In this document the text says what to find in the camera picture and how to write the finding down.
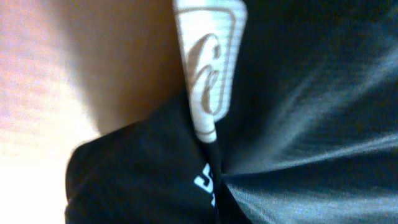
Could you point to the black cycling jersey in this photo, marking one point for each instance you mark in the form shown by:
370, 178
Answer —
289, 115

